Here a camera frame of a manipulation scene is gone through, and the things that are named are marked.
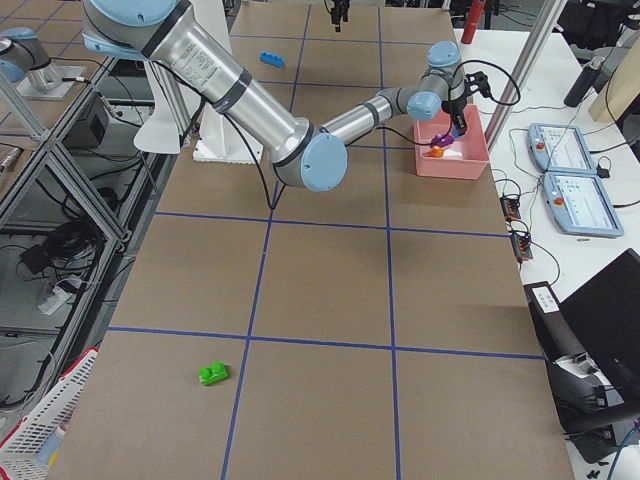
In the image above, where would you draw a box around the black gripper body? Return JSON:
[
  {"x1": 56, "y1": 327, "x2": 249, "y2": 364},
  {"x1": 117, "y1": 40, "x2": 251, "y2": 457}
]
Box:
[
  {"x1": 443, "y1": 97, "x2": 465, "y2": 123},
  {"x1": 327, "y1": 0, "x2": 350, "y2": 23}
]

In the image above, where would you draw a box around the purple block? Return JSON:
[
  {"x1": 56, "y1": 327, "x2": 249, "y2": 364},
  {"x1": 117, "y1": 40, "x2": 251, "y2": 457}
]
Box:
[{"x1": 430, "y1": 134, "x2": 455, "y2": 148}]

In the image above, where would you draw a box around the orange block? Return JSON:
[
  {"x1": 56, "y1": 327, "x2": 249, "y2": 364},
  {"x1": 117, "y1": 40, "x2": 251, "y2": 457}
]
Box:
[{"x1": 428, "y1": 146, "x2": 444, "y2": 158}]

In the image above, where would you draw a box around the long blue block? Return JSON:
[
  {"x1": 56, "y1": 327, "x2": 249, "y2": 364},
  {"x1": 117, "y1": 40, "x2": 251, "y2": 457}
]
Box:
[{"x1": 259, "y1": 50, "x2": 286, "y2": 68}]

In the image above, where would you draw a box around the small blue block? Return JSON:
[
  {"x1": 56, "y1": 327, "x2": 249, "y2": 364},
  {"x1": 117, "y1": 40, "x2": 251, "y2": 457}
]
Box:
[{"x1": 451, "y1": 126, "x2": 465, "y2": 139}]

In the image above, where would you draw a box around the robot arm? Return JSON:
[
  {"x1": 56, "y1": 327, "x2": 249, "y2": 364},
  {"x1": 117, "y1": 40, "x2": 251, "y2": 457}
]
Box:
[{"x1": 82, "y1": 1, "x2": 471, "y2": 192}]

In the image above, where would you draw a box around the pink plastic box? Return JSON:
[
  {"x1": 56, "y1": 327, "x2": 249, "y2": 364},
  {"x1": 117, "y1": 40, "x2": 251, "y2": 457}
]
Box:
[{"x1": 413, "y1": 104, "x2": 490, "y2": 180}]

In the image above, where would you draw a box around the upper teach pendant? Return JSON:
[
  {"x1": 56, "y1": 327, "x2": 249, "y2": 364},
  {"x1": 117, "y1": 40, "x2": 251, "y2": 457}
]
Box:
[{"x1": 527, "y1": 123, "x2": 596, "y2": 174}]

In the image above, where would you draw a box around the teach pendant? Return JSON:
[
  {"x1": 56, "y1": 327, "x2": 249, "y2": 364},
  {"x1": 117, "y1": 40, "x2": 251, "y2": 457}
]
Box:
[
  {"x1": 527, "y1": 123, "x2": 596, "y2": 174},
  {"x1": 542, "y1": 171, "x2": 624, "y2": 238}
]

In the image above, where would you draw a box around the red bottle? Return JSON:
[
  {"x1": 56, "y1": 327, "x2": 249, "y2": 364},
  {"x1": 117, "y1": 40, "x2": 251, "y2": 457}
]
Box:
[{"x1": 460, "y1": 0, "x2": 486, "y2": 45}]

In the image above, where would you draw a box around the black water bottle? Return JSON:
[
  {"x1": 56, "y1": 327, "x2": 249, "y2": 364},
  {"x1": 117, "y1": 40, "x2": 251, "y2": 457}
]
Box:
[{"x1": 563, "y1": 56, "x2": 606, "y2": 108}]

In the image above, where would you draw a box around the lower teach pendant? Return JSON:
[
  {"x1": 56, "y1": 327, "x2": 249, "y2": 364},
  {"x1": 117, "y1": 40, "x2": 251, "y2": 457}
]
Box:
[{"x1": 542, "y1": 171, "x2": 624, "y2": 238}]

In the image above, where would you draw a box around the brown paper table mat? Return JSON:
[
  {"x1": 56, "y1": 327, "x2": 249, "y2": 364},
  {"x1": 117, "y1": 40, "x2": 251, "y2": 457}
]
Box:
[{"x1": 52, "y1": 4, "x2": 576, "y2": 480}]

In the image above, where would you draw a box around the black laptop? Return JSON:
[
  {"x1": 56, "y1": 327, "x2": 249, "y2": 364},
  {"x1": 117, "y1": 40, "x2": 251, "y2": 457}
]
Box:
[{"x1": 524, "y1": 249, "x2": 639, "y2": 463}]

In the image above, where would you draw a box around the green block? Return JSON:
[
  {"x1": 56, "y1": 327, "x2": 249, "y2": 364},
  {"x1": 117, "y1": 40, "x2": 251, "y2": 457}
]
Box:
[{"x1": 198, "y1": 361, "x2": 229, "y2": 386}]

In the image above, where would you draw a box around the white plastic basket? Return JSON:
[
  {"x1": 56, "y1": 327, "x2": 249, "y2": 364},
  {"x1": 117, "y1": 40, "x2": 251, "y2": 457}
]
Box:
[{"x1": 1, "y1": 347, "x2": 98, "y2": 479}]

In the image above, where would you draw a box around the aluminium frame post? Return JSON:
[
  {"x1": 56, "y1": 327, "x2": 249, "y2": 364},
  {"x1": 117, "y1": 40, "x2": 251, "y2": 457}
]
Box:
[{"x1": 485, "y1": 0, "x2": 567, "y2": 151}]

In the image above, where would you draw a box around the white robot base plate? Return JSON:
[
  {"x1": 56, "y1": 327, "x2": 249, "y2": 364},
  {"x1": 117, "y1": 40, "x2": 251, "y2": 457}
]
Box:
[{"x1": 134, "y1": 62, "x2": 263, "y2": 164}]

